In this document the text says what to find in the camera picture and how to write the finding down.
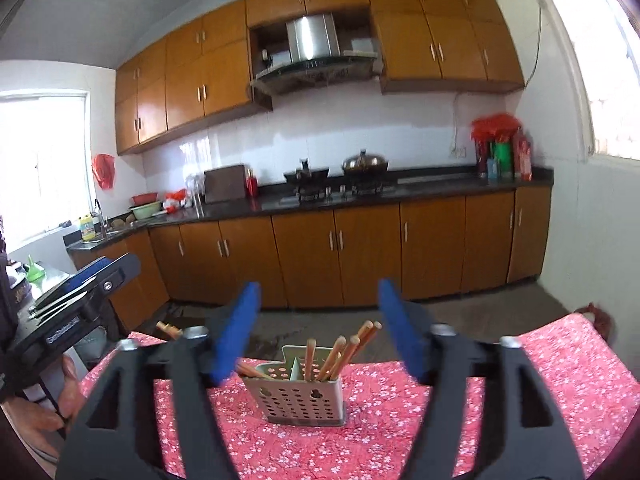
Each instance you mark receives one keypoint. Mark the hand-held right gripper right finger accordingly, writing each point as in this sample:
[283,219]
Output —
[402,335]

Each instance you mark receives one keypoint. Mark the clear glass cups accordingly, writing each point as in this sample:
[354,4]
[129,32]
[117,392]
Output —
[196,195]

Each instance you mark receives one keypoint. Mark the black kitchen countertop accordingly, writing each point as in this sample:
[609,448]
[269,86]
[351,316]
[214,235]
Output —
[430,187]

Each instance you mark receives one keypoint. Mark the red utensil container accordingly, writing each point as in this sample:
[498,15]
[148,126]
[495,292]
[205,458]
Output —
[252,185]

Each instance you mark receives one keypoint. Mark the brown lower kitchen cabinets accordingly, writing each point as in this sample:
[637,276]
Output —
[370,255]

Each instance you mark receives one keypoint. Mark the blue box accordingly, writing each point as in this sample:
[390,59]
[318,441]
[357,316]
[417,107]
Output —
[493,170]

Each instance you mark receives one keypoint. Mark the wok with metal lid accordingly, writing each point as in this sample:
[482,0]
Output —
[365,162]

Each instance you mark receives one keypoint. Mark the red plastic bag bundle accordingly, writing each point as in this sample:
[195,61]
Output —
[495,127]

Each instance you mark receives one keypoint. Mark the window with white frame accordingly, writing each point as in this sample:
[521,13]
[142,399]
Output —
[40,160]

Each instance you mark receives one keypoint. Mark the brown box on counter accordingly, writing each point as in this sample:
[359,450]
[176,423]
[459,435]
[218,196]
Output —
[225,184]

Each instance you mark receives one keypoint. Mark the gas stove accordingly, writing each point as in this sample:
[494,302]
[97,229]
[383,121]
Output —
[340,194]

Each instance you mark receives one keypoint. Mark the grey perforated chopstick holder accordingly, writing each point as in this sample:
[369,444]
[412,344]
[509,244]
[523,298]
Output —
[300,417]

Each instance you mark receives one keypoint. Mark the green bottle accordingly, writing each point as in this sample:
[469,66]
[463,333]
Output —
[503,160]

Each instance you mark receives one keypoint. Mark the yellow dish soap bottle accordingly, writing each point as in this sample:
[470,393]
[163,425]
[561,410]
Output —
[87,227]

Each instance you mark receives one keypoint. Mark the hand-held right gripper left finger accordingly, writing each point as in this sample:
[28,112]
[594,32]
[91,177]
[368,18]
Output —
[235,340]

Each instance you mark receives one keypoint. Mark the red floral tablecloth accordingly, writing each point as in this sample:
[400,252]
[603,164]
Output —
[320,452]

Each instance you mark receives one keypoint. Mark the green basin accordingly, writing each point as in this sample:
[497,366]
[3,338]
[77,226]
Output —
[146,211]

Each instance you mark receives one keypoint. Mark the dark bottle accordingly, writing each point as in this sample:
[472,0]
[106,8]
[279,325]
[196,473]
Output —
[482,160]

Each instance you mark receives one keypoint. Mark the person's left hand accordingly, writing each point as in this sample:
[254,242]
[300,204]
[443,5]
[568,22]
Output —
[50,422]

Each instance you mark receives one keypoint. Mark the green funnel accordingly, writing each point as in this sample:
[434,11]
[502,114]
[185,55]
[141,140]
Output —
[36,272]

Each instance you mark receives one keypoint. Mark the bright window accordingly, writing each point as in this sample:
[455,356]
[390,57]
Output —
[610,75]

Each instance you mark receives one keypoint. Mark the metal side table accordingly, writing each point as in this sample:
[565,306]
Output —
[56,280]

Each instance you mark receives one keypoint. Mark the red package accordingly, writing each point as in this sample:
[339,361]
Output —
[524,157]

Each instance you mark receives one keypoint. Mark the metal faucet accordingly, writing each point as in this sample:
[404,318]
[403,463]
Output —
[101,215]

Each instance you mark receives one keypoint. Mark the red basin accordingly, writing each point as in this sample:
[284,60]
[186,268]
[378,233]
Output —
[145,198]

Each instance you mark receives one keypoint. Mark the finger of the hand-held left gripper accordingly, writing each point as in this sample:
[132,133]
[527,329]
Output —
[92,270]
[62,302]

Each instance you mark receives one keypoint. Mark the steel range hood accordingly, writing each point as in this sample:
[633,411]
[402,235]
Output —
[310,40]

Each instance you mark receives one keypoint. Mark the wall power outlet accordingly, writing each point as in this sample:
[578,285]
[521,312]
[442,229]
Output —
[460,151]

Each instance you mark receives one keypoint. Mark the small black wok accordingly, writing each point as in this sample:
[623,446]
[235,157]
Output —
[306,176]

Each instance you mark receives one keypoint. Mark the red bag on wall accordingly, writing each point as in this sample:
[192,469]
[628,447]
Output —
[104,170]

